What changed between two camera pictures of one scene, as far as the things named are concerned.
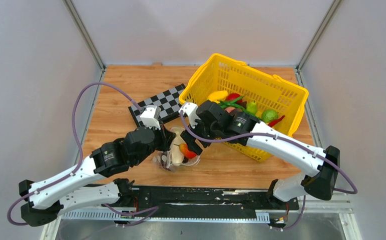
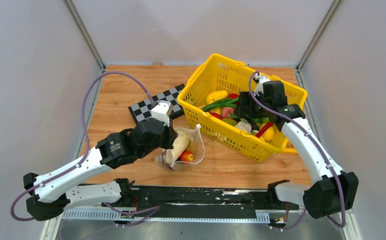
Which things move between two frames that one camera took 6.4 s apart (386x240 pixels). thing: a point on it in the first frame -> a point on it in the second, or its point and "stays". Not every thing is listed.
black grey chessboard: [169, 102] stays
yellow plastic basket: [269, 91] stays
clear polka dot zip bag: [179, 154] stays
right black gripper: [192, 143] -> [245, 99]
